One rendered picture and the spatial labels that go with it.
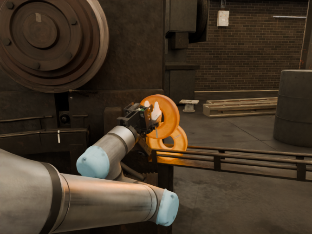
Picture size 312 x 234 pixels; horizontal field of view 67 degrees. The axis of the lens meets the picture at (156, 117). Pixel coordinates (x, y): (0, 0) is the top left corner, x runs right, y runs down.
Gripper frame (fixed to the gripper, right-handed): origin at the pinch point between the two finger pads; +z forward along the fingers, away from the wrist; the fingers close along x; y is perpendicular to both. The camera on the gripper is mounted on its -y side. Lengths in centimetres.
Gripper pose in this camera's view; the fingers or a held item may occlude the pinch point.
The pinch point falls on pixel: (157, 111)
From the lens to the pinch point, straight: 80.6
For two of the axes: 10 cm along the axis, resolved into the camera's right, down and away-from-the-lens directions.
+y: -1.2, -8.8, -4.5
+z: 4.5, -4.5, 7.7
